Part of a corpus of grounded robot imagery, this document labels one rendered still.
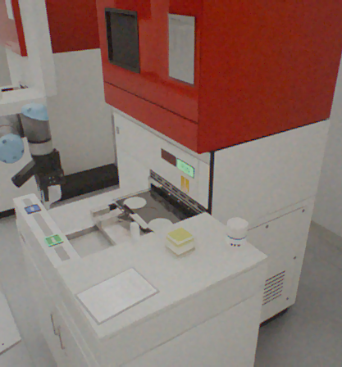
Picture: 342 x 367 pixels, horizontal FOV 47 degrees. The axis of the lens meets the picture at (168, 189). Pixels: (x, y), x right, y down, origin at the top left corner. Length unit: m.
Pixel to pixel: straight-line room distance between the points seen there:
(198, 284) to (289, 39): 0.95
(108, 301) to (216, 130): 0.71
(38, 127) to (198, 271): 0.67
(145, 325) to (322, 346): 1.47
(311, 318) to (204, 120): 1.56
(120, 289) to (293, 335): 1.44
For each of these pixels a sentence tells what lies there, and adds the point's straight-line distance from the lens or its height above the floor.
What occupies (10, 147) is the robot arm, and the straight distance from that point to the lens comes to 1.13.
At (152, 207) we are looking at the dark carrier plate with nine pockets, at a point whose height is 0.90.
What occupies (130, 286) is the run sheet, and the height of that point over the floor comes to 0.97.
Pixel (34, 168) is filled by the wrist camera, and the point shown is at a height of 1.27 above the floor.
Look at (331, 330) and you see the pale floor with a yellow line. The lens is 2.58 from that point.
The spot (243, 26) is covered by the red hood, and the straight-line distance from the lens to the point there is 1.45.
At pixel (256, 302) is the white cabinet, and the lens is 1.50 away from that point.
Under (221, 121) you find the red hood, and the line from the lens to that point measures 1.47.
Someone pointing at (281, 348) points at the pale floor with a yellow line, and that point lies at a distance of 2.41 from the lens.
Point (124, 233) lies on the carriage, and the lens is 1.63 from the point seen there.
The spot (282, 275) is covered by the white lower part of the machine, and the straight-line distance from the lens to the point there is 2.27.
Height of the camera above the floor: 1.81
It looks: 29 degrees down
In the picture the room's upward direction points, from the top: 1 degrees counter-clockwise
